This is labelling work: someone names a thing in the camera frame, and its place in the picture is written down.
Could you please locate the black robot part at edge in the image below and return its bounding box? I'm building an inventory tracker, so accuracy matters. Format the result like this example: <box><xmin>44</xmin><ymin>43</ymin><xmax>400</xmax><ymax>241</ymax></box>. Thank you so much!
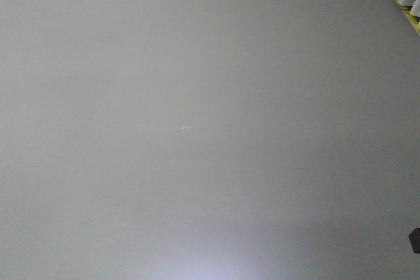
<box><xmin>408</xmin><ymin>228</ymin><xmax>420</xmax><ymax>254</ymax></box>

